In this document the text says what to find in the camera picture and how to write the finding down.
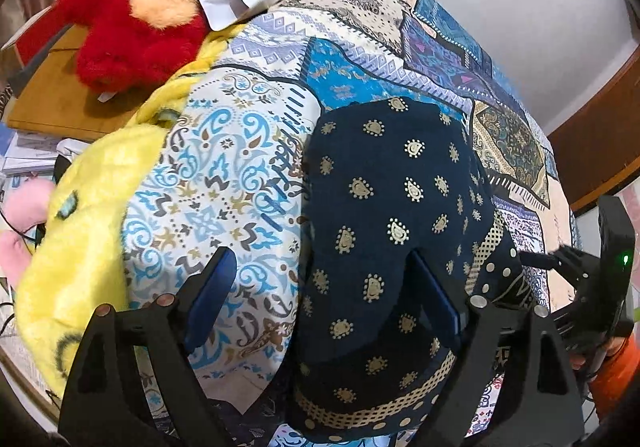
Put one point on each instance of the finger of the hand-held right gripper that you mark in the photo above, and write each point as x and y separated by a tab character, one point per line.
565	322
565	261

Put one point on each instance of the red flat board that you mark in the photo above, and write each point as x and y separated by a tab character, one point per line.
35	41

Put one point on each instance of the red plush toy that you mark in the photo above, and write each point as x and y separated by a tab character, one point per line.
130	44

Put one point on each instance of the brown wooden panel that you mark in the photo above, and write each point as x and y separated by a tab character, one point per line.
595	142

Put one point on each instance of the yellow plush toy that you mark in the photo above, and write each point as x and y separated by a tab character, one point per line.
75	237

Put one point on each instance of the navy gold printed garment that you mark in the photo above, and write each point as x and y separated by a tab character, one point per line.
390	207

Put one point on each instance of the patchwork printed bedsheet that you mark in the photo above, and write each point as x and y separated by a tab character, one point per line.
210	162

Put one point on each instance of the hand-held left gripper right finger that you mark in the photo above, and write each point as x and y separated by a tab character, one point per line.
440	302

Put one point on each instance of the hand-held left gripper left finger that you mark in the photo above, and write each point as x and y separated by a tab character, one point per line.
215	287

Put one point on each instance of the person's right hand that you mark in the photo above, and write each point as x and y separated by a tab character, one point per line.
580	362

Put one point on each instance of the stack of papers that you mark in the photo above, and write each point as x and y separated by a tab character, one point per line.
25	147

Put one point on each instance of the pink plush toy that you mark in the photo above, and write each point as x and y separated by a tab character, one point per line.
20	227

